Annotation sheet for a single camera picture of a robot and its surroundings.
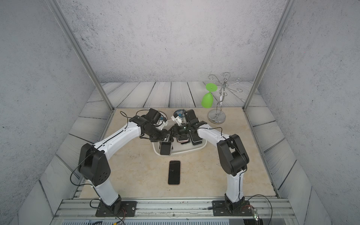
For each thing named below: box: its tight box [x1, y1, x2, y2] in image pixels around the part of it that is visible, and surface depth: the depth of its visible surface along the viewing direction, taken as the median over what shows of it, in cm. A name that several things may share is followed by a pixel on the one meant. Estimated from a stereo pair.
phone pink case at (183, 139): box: [177, 137, 189, 143], surface depth 98 cm
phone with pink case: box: [167, 160, 181, 185], surface depth 88 cm
